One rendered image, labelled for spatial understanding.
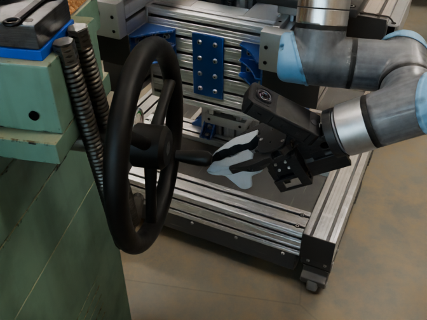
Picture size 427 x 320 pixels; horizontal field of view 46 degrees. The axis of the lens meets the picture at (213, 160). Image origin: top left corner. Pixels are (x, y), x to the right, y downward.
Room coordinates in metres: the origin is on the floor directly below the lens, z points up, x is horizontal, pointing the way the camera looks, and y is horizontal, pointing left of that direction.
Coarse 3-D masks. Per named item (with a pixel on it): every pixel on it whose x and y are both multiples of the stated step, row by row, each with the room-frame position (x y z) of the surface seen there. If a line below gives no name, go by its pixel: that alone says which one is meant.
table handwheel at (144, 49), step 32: (128, 64) 0.51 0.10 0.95; (160, 64) 0.64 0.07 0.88; (128, 96) 0.47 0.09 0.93; (160, 96) 0.63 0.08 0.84; (128, 128) 0.45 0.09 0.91; (160, 128) 0.54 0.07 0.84; (128, 160) 0.43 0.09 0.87; (160, 160) 0.51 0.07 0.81; (160, 192) 0.58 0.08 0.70; (128, 224) 0.41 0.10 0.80; (160, 224) 0.52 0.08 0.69
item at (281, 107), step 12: (252, 84) 0.61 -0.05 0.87; (252, 96) 0.58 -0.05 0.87; (264, 96) 0.58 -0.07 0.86; (276, 96) 0.60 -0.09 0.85; (252, 108) 0.57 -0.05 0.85; (264, 108) 0.57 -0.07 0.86; (276, 108) 0.58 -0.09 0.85; (288, 108) 0.59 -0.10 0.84; (300, 108) 0.60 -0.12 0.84; (264, 120) 0.57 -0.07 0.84; (276, 120) 0.57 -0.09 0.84; (288, 120) 0.57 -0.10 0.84; (300, 120) 0.58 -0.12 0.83; (312, 120) 0.58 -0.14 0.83; (288, 132) 0.57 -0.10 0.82; (300, 132) 0.56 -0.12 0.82; (312, 132) 0.56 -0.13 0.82
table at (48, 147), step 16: (96, 0) 0.86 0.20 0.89; (80, 16) 0.79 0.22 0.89; (96, 16) 0.85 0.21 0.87; (0, 128) 0.50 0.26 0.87; (0, 144) 0.48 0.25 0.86; (16, 144) 0.48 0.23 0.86; (32, 144) 0.47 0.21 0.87; (48, 144) 0.47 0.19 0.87; (64, 144) 0.49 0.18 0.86; (32, 160) 0.47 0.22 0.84; (48, 160) 0.47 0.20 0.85
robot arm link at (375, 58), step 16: (400, 32) 0.70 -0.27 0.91; (416, 32) 0.70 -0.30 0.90; (368, 48) 0.65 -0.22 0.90; (384, 48) 0.65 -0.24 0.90; (400, 48) 0.65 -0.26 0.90; (416, 48) 0.65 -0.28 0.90; (368, 64) 0.64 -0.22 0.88; (384, 64) 0.63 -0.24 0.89; (400, 64) 0.61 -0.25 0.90; (416, 64) 0.61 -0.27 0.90; (368, 80) 0.63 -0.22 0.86
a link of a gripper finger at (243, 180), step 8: (240, 152) 0.60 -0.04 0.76; (248, 152) 0.59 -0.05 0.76; (224, 160) 0.60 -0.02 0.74; (232, 160) 0.59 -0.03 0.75; (240, 160) 0.58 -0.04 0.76; (208, 168) 0.61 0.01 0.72; (216, 168) 0.60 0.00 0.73; (224, 168) 0.59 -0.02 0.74; (232, 176) 0.59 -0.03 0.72; (240, 176) 0.59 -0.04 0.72; (248, 176) 0.59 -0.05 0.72; (240, 184) 0.59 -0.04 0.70; (248, 184) 0.59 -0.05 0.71
